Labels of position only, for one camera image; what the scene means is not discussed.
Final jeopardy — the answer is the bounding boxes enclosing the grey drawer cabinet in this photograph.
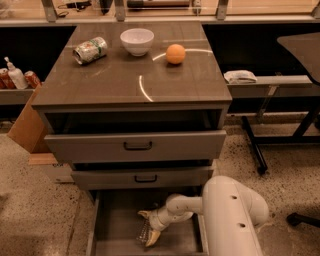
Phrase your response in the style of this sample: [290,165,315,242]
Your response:
[32,21,233,134]

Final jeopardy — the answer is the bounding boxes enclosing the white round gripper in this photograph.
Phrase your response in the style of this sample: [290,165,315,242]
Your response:
[138,207,174,247]

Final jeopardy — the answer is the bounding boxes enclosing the black office chair base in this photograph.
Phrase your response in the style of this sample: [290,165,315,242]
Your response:
[286,213,320,228]

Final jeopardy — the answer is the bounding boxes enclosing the grey top drawer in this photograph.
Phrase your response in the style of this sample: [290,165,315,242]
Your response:
[45,130,226,163]

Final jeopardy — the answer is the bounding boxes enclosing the white box on floor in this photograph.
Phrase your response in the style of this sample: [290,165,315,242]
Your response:
[28,153,74,183]

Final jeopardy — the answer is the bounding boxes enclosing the cardboard box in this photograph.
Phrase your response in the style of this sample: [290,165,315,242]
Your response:
[7,86,50,154]

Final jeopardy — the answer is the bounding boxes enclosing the red soda can at edge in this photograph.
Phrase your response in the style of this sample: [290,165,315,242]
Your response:
[0,68,16,89]

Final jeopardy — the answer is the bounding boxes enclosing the grey open bottom drawer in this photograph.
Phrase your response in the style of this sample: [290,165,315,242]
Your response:
[86,187,208,256]

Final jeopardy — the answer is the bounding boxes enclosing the grey right shelf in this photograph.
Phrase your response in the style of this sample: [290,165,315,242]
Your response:
[228,75,320,98]

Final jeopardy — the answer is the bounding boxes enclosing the grey shelf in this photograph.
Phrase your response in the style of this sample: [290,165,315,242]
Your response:
[228,75,320,98]
[0,89,34,106]

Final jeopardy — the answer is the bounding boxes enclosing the dark side table top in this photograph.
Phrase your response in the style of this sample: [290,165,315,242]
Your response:
[277,32,320,85]

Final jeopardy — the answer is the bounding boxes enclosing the crushed green soda can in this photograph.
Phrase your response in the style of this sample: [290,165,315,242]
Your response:
[73,37,108,65]

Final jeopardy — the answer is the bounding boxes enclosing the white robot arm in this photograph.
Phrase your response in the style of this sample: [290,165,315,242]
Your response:
[139,176,269,256]

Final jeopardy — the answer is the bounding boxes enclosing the grey left shelf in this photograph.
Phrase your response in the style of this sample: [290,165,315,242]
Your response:
[0,89,34,106]

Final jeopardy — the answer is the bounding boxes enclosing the grey middle drawer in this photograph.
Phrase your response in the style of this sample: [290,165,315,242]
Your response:
[71,166,213,190]

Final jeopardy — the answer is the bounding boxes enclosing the folded white cloth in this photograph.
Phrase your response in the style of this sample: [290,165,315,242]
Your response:
[224,70,257,84]

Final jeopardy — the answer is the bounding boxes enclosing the clear plastic water bottle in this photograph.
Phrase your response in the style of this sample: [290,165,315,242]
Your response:
[136,219,151,245]

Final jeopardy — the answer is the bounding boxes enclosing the orange fruit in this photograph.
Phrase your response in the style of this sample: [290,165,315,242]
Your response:
[166,44,186,65]

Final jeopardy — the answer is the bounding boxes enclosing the white pump bottle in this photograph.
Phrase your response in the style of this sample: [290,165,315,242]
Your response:
[4,57,28,90]

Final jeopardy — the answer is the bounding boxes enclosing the black table leg frame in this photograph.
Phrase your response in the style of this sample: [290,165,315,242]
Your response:
[241,106,320,175]

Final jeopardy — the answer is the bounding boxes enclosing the white bowl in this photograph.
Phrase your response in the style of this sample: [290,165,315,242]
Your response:
[120,28,154,56]

